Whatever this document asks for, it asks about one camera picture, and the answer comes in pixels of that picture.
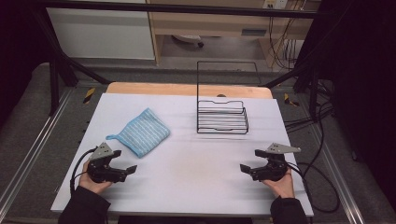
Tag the yellow black tape strip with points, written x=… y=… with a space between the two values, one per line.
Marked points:
x=89 y=95
x=290 y=100

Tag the person's right hand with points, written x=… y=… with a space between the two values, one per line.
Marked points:
x=283 y=188

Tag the blue striped cloth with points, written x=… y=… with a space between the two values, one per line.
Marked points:
x=143 y=133

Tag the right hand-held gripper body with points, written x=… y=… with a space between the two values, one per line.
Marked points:
x=275 y=169

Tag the dark curtain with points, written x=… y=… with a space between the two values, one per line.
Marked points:
x=18 y=49
x=367 y=77

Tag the person's left hand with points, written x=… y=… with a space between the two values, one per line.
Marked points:
x=93 y=186

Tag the black metal frame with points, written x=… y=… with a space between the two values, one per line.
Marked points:
x=174 y=8

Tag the white cabinet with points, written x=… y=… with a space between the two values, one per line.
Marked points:
x=99 y=32

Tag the wooden table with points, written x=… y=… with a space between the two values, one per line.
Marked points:
x=186 y=89

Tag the chair base with caster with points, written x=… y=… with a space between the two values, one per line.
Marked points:
x=188 y=39

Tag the aluminium rail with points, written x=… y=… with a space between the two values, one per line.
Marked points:
x=34 y=146
x=337 y=177

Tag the wooden desk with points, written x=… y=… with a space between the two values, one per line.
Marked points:
x=214 y=23

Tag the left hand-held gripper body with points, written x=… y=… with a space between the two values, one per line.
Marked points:
x=100 y=170

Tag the white wall outlet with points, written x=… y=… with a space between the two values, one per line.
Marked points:
x=275 y=3

